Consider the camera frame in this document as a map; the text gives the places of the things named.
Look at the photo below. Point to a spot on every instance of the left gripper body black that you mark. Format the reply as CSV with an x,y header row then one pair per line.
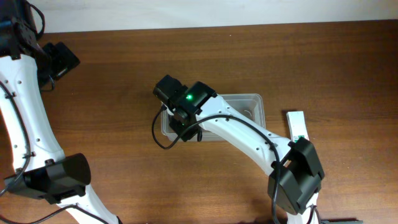
x,y
62,59

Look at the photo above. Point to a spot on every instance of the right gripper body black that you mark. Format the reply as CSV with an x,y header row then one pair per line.
x,y
166,88

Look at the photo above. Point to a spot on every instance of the white medicine box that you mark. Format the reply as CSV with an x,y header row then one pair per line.
x,y
297,126

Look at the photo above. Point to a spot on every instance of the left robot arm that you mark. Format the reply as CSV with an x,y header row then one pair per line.
x,y
42,171

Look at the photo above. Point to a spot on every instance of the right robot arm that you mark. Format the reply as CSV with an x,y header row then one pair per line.
x,y
292,165

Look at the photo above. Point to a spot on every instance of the clear plastic container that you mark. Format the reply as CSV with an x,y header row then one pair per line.
x,y
250,105

